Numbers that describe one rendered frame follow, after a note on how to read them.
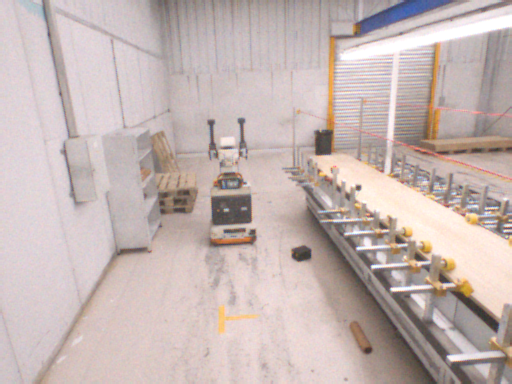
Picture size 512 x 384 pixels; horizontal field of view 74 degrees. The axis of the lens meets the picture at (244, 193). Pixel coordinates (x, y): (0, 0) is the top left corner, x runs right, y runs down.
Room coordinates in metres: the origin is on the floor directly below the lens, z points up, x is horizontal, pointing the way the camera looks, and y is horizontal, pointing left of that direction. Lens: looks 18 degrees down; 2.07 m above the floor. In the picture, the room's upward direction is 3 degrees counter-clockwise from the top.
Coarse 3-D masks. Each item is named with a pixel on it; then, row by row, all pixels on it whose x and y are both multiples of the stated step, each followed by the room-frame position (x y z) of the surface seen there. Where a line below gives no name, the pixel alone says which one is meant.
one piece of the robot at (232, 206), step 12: (216, 180) 4.26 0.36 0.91; (216, 192) 4.25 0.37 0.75; (228, 192) 4.26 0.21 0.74; (240, 192) 4.27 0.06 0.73; (216, 204) 4.25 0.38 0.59; (228, 204) 4.26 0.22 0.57; (240, 204) 4.28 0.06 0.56; (216, 216) 4.25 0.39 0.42; (228, 216) 4.26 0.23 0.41; (240, 216) 4.27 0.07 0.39; (252, 216) 4.29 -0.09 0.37
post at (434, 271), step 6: (432, 258) 1.68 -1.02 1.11; (438, 258) 1.65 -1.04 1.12; (432, 264) 1.67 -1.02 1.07; (438, 264) 1.65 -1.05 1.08; (432, 270) 1.66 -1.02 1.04; (438, 270) 1.65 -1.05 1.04; (432, 276) 1.65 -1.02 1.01; (438, 276) 1.65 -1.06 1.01; (432, 294) 1.65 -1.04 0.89; (426, 300) 1.68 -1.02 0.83; (432, 300) 1.65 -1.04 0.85; (426, 306) 1.67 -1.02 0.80; (432, 306) 1.65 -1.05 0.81; (426, 312) 1.66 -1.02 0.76; (432, 312) 1.65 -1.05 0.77; (426, 318) 1.66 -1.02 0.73; (432, 318) 1.65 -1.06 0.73
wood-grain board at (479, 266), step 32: (320, 160) 5.18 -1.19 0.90; (352, 160) 5.08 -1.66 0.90; (384, 192) 3.48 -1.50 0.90; (416, 192) 3.43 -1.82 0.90; (384, 224) 2.68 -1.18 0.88; (416, 224) 2.60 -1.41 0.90; (448, 224) 2.57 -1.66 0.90; (448, 256) 2.05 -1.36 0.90; (480, 256) 2.03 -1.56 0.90; (480, 288) 1.67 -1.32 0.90
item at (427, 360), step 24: (336, 192) 3.95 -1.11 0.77; (336, 240) 3.89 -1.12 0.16; (384, 240) 2.67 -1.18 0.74; (360, 264) 3.20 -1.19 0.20; (384, 312) 2.60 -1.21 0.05; (456, 312) 1.72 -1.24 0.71; (480, 312) 1.55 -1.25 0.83; (408, 336) 2.16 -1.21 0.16; (480, 336) 1.51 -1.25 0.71; (432, 360) 1.90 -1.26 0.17
